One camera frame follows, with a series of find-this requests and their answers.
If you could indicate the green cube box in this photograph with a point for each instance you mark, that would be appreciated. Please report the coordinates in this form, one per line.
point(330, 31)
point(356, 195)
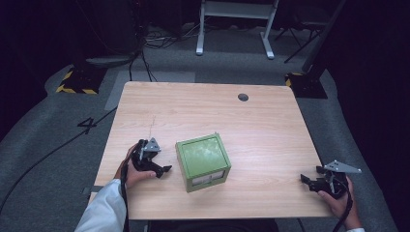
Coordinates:
point(203, 158)

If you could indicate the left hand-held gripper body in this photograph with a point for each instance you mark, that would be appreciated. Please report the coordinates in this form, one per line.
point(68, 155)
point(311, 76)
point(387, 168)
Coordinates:
point(143, 161)

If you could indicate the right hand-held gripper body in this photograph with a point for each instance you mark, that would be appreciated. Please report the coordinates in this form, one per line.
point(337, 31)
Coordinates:
point(335, 185)

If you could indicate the person's left hand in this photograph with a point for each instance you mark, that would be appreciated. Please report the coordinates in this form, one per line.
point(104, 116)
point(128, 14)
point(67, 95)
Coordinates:
point(135, 177)

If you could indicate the person's right hand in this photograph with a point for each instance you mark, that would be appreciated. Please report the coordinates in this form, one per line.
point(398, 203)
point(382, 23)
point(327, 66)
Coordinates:
point(340, 208)

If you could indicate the black folding stand legs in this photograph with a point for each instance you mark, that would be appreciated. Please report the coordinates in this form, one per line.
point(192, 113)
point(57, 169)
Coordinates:
point(301, 35)

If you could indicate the white metal desk frame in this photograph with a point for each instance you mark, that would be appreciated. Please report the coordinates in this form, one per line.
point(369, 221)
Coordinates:
point(237, 9)

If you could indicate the black stand yellow striped base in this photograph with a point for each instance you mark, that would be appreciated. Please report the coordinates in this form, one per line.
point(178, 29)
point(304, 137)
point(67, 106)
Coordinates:
point(82, 80)
point(309, 85)

